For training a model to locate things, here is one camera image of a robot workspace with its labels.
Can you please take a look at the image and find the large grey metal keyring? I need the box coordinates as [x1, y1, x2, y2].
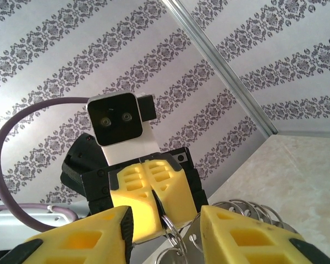
[181, 199, 302, 264]

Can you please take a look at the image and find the aluminium corner post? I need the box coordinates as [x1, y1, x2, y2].
[159, 0, 278, 138]

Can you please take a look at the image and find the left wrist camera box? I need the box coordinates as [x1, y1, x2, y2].
[86, 92, 162, 167]

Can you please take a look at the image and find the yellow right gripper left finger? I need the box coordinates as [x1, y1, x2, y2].
[12, 205, 135, 264]

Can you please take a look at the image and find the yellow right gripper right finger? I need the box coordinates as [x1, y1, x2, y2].
[200, 206, 330, 264]

